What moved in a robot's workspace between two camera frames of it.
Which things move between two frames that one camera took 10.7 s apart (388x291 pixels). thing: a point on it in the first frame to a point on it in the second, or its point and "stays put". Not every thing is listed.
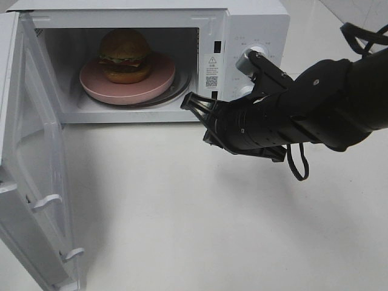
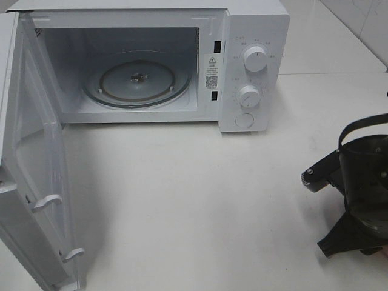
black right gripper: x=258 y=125 to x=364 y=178
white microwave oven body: x=134 y=62 stays put
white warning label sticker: x=211 y=71 stays put
